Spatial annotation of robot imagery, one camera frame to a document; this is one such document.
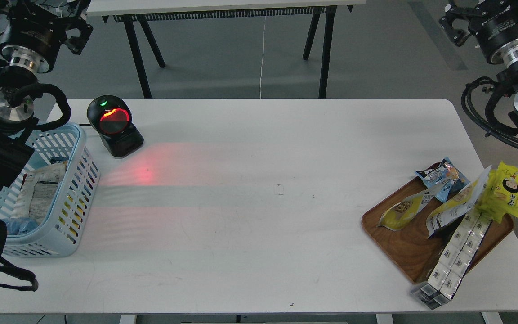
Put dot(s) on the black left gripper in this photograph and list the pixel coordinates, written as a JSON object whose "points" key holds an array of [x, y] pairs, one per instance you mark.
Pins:
{"points": [[34, 35]]}

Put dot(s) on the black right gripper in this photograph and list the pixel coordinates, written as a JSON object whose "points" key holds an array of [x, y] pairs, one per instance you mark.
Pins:
{"points": [[494, 23]]}

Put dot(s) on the yellow nut snack pouch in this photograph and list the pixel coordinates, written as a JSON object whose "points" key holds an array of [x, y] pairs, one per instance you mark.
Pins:
{"points": [[400, 214]]}

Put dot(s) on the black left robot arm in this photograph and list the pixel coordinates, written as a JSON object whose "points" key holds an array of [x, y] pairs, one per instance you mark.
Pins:
{"points": [[26, 105]]}

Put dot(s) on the yellow cartoon snack pack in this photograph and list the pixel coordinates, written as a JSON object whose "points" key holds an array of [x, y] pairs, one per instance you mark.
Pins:
{"points": [[500, 196]]}

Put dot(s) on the white snack bag in basket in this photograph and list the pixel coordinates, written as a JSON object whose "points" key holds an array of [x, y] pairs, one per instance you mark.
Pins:
{"points": [[38, 191]]}

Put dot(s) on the light blue plastic basket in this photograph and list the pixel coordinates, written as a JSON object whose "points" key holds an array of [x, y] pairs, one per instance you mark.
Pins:
{"points": [[60, 233]]}

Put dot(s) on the yellow white snack pouch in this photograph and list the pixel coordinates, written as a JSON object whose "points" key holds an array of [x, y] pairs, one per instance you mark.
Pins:
{"points": [[458, 205]]}

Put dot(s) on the blue snack bag in basket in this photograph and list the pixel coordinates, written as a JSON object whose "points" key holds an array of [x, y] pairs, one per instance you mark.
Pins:
{"points": [[21, 225]]}

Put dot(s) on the long white snack box pack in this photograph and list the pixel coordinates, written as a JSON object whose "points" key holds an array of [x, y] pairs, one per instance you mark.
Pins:
{"points": [[445, 270]]}

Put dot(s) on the white background table black legs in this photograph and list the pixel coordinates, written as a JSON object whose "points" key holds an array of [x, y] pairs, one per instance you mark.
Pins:
{"points": [[231, 35]]}

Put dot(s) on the black barcode scanner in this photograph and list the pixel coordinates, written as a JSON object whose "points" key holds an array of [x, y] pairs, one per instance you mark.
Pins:
{"points": [[112, 119]]}

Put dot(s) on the brown wooden tray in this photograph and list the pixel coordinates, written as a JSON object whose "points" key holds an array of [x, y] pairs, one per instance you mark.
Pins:
{"points": [[410, 248]]}

